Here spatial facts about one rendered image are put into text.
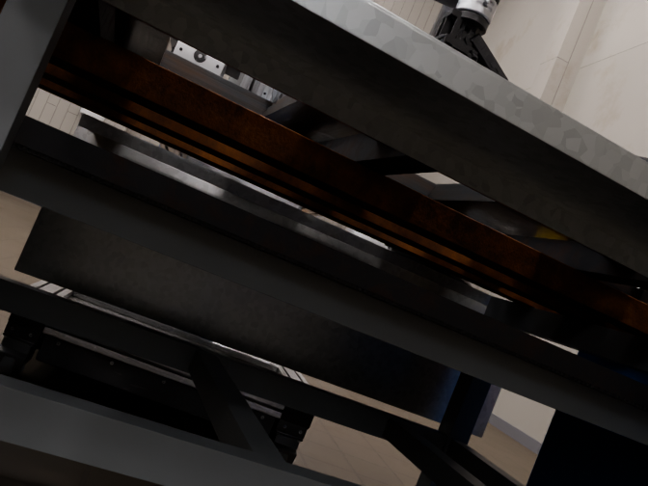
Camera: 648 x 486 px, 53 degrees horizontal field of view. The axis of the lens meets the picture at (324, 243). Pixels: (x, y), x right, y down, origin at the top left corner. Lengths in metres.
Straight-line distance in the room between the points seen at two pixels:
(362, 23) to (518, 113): 0.15
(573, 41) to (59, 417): 6.37
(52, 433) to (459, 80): 0.60
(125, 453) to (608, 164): 0.63
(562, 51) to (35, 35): 6.35
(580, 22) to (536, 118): 6.36
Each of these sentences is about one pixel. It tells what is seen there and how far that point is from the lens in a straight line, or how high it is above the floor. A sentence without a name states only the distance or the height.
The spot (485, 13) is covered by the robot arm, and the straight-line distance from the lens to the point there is 1.37.
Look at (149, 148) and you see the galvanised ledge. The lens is 1.58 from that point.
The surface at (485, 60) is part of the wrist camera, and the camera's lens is 1.36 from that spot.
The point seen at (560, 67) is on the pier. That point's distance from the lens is 6.74.
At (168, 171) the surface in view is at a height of 0.64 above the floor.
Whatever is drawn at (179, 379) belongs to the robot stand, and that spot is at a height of 0.15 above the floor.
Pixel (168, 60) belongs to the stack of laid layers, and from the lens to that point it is 1.47.
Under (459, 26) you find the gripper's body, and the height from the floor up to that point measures 1.09.
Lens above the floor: 0.54
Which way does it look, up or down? 3 degrees up
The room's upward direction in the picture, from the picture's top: 23 degrees clockwise
